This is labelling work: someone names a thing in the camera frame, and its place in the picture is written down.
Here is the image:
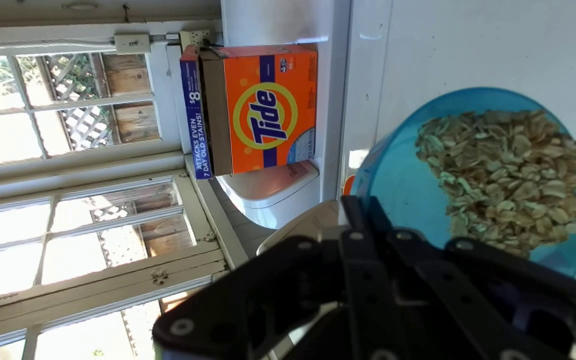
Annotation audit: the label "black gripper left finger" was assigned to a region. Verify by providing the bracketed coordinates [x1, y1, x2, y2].
[150, 195, 396, 360]

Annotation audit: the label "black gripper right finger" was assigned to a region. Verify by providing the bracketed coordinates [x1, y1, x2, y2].
[364, 196, 576, 360]

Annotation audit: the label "beige oat flakes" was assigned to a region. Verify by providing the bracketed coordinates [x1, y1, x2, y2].
[414, 109, 576, 258]

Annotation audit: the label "blue plastic bowl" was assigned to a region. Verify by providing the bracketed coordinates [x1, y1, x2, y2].
[351, 86, 576, 278]

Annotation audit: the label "small orange bowl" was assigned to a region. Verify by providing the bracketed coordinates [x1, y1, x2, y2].
[340, 175, 358, 200]

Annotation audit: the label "orange Tide detergent box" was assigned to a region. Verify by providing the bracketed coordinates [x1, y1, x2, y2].
[178, 44, 320, 183]

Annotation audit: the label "small white box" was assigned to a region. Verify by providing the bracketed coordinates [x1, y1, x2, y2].
[178, 26, 214, 53]

